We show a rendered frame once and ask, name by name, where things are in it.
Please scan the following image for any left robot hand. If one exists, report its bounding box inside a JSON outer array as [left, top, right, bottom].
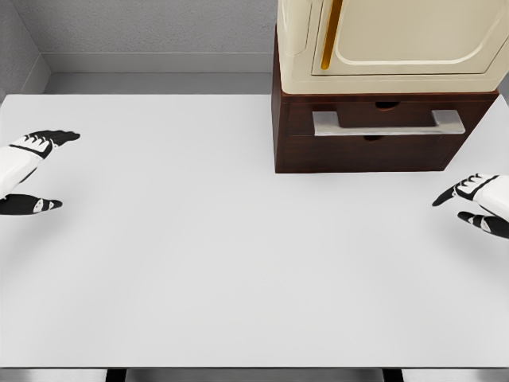
[[0, 130, 81, 216]]

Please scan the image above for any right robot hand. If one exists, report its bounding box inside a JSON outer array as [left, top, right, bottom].
[[432, 173, 509, 240]]

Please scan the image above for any dark brown wooden drawer cabinet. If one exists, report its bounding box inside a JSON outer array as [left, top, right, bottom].
[[270, 22, 499, 174]]

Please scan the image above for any silver metal drawer handle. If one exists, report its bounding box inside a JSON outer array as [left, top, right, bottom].
[[312, 109, 466, 138]]

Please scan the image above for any cream appliance with gold handle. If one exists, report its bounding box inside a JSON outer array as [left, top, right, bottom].
[[275, 0, 509, 96]]

